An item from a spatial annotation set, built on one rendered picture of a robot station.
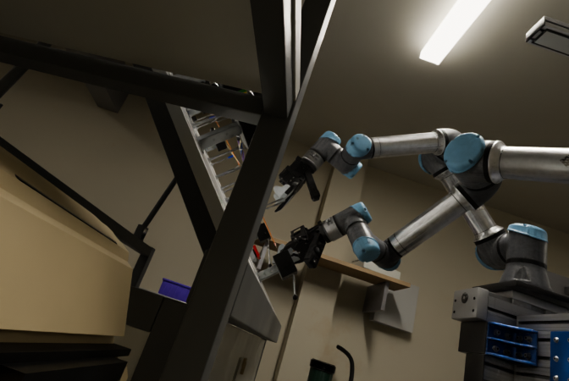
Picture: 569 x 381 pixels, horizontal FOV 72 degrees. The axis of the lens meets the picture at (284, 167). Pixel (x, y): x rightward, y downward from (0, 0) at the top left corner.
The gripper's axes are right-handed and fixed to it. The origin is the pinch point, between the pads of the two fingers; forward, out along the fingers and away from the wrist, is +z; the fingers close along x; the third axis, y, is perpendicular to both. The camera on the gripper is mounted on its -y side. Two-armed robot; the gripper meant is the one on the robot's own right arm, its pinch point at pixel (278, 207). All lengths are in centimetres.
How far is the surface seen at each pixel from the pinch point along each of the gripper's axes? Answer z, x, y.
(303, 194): -71, -221, 31
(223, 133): 10, 71, 4
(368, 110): -136, -138, 22
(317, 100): -119, -143, 61
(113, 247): 32, 105, -12
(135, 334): 39, 89, -14
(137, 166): 12, -200, 161
